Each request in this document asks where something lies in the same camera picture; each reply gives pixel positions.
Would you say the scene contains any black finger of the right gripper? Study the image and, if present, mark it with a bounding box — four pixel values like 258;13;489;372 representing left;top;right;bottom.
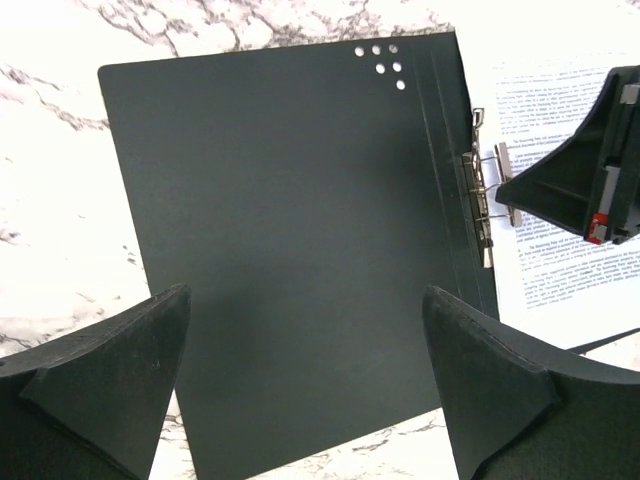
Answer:
495;66;639;245

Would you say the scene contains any grey black file folder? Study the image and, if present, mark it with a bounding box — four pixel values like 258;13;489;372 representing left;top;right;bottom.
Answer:
97;30;640;480

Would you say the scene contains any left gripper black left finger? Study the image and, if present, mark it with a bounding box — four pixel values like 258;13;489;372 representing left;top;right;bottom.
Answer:
1;284;191;479

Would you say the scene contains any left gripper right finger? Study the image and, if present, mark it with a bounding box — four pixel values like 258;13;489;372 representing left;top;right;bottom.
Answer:
423;287;639;479

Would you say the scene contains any silver folder clip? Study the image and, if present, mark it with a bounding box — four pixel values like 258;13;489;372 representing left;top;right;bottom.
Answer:
461;107;522;269

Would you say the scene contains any printed paper sheet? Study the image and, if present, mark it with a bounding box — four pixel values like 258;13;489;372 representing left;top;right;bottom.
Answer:
487;49;640;351

